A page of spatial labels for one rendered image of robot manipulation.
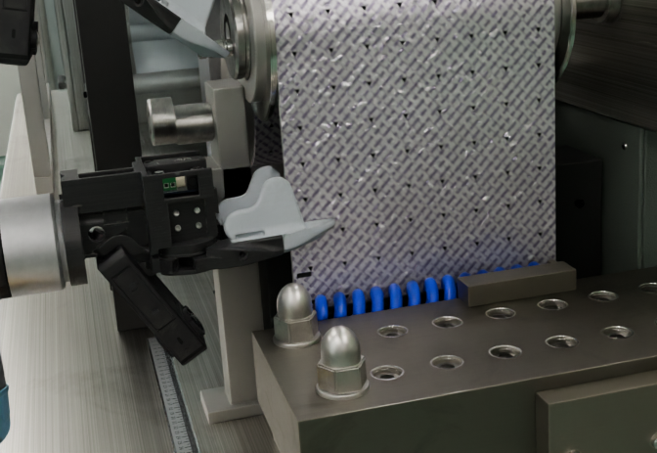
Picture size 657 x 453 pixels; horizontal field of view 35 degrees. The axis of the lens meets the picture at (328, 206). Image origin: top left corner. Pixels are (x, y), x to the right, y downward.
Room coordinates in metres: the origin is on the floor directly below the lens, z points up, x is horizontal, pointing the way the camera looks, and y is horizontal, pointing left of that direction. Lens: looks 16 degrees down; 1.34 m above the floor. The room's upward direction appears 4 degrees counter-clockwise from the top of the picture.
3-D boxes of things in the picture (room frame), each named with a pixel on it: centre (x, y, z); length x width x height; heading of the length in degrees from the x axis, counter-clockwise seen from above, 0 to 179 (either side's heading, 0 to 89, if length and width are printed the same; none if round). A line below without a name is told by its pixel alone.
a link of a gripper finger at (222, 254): (0.77, 0.08, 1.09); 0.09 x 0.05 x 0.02; 103
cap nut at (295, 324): (0.73, 0.03, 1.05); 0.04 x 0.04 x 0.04
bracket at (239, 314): (0.89, 0.10, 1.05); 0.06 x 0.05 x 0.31; 104
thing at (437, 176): (0.83, -0.08, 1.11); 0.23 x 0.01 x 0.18; 104
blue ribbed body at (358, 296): (0.81, -0.08, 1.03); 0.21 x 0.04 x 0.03; 104
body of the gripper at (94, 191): (0.78, 0.15, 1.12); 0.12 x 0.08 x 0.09; 104
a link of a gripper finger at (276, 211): (0.79, 0.04, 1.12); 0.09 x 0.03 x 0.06; 103
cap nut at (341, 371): (0.64, 0.00, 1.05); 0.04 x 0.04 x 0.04
